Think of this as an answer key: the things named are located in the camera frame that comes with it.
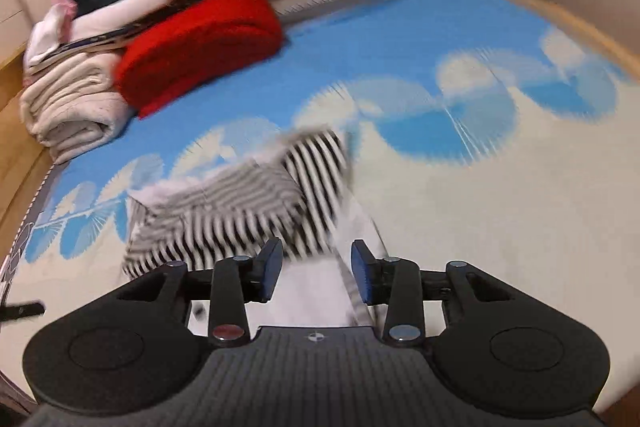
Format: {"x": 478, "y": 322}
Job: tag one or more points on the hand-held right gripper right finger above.
{"x": 362, "y": 272}

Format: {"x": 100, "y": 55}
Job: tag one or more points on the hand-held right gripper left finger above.
{"x": 270, "y": 267}

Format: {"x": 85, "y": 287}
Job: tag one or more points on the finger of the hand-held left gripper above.
{"x": 22, "y": 311}

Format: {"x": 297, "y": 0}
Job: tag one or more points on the striped white shirt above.
{"x": 240, "y": 202}

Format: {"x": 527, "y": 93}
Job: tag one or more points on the blue patterned bed sheet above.
{"x": 450, "y": 207}

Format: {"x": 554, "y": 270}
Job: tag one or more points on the folded cream blanket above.
{"x": 70, "y": 107}

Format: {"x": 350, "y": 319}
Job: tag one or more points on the folded red blanket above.
{"x": 200, "y": 42}

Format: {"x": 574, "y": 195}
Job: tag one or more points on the navy patterned folded cloth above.
{"x": 100, "y": 38}

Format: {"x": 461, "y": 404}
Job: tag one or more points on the pink and white cloth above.
{"x": 47, "y": 27}

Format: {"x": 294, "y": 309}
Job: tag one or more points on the folded white cloth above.
{"x": 150, "y": 2}

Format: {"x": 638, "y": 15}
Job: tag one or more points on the wooden bed frame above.
{"x": 575, "y": 22}

